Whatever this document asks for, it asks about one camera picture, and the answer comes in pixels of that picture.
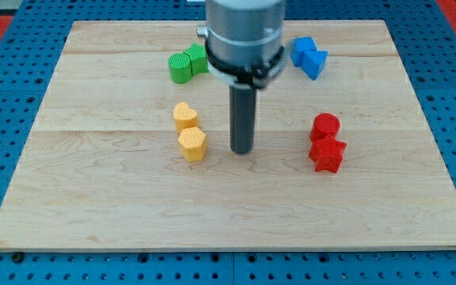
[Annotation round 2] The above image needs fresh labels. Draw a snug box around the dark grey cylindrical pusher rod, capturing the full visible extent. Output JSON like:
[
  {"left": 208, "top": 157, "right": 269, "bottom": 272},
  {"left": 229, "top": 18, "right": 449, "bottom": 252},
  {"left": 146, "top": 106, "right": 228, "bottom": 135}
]
[{"left": 230, "top": 87, "right": 257, "bottom": 154}]

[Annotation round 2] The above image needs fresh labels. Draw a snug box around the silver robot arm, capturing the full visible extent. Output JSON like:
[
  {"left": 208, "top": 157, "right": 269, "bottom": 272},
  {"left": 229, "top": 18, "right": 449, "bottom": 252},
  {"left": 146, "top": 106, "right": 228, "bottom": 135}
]
[{"left": 197, "top": 0, "right": 288, "bottom": 154}]

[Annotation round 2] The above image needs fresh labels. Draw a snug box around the green star block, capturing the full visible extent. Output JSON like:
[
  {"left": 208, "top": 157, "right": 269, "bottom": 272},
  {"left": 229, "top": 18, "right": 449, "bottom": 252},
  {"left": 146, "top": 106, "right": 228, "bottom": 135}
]
[{"left": 183, "top": 43, "right": 209, "bottom": 76}]

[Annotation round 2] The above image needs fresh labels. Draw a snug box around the green circle block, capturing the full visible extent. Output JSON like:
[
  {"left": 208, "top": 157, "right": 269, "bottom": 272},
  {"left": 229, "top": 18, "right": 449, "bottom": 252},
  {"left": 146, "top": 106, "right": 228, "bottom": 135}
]
[{"left": 168, "top": 53, "right": 192, "bottom": 84}]

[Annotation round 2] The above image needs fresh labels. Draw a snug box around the red circle block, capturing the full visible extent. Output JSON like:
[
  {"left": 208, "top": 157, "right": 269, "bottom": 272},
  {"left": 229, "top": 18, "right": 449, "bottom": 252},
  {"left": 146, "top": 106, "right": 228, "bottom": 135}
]
[{"left": 310, "top": 113, "right": 340, "bottom": 142}]

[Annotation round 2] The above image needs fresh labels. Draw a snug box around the red star block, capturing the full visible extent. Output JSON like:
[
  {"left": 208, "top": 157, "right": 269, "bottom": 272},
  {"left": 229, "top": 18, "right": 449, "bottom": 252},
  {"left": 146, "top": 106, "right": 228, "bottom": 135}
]
[{"left": 309, "top": 135, "right": 348, "bottom": 173}]

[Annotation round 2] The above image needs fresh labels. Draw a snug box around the light wooden board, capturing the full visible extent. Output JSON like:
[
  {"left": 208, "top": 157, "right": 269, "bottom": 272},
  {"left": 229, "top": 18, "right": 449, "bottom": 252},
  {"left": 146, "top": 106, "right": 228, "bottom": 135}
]
[{"left": 0, "top": 20, "right": 456, "bottom": 253}]

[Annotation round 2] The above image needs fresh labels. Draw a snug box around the yellow heart block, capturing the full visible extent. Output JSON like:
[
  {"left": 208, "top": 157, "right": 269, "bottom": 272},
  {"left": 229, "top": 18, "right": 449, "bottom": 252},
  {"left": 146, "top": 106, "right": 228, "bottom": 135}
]
[{"left": 173, "top": 102, "right": 198, "bottom": 134}]

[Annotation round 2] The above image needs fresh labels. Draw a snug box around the yellow hexagon block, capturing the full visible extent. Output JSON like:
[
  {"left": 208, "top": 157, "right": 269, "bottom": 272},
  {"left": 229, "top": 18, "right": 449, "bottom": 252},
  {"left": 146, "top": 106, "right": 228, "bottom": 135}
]
[{"left": 177, "top": 127, "right": 207, "bottom": 162}]

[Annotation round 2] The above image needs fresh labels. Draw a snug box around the blue cube block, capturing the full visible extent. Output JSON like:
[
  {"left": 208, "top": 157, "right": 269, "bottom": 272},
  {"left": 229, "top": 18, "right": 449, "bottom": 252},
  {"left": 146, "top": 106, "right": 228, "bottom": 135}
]
[{"left": 290, "top": 36, "right": 317, "bottom": 67}]

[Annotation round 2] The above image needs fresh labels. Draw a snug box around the blue triangle block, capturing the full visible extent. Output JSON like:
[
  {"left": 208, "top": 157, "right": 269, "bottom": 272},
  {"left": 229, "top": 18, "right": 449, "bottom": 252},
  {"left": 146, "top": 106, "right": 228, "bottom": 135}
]
[{"left": 301, "top": 51, "right": 329, "bottom": 81}]

